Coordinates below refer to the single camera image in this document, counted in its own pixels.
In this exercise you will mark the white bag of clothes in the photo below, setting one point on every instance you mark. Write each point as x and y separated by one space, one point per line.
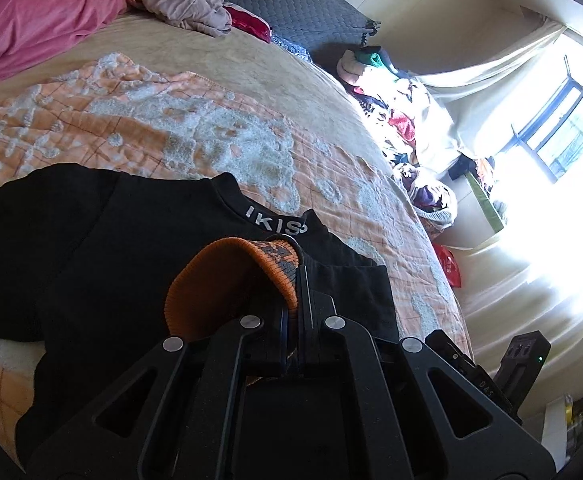
434 200

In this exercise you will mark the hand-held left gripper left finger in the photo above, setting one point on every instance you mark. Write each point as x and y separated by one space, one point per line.
221 360

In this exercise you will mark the beige bed sheet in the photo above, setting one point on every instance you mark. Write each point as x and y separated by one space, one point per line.
251 65

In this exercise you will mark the blue patterned cloth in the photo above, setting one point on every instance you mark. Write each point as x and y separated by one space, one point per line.
294 50

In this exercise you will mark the pile of mixed clothes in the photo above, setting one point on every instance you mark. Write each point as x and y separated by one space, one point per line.
396 105

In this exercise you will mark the green strip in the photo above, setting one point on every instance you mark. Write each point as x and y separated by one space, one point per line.
486 200

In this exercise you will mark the red plastic bag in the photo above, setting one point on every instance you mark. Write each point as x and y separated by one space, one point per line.
446 265

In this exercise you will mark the red cloth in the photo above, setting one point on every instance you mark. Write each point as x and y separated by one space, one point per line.
246 22

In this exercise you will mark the peach quilt with white tufts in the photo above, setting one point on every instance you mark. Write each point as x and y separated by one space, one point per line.
171 120

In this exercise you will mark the pink duvet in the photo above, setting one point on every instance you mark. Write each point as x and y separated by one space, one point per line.
31 15

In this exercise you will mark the crumpled mauve garment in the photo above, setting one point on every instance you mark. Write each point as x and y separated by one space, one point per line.
181 0

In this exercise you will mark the white box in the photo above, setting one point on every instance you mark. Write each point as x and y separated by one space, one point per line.
554 425

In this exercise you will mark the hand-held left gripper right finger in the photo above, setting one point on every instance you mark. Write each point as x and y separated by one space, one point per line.
341 355

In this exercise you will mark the black shirt with orange cuff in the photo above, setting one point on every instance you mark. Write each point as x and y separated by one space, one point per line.
111 260

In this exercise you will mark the window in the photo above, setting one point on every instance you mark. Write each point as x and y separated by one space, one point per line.
561 125

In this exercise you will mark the white curtain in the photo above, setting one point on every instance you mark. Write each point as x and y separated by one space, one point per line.
471 90

